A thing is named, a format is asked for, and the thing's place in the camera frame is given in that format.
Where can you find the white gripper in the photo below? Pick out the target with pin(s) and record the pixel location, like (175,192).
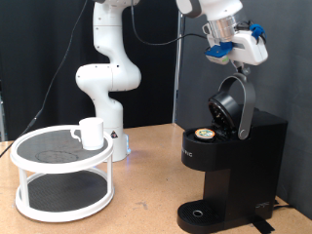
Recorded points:
(253,52)

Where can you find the orange-rimmed coffee pod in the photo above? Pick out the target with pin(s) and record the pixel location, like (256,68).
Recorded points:
(204,133)

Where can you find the black Keurig coffee machine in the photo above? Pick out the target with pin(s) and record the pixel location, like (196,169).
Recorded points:
(243,162)

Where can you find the white ceramic mug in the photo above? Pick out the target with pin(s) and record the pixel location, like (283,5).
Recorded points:
(92,135)

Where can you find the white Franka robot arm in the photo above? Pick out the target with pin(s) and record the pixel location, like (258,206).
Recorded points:
(107,78)

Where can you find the black tape strip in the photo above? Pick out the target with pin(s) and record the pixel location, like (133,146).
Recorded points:
(261,225)

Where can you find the white two-tier turntable stand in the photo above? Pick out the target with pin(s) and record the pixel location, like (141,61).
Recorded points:
(61,162)

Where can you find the black curtain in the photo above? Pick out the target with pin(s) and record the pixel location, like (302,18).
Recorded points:
(26,48)

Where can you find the blue-mounted wrist camera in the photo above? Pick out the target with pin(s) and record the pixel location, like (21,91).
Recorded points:
(218,52)

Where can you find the grey metal frame post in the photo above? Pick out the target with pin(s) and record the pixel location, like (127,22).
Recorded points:
(178,81)

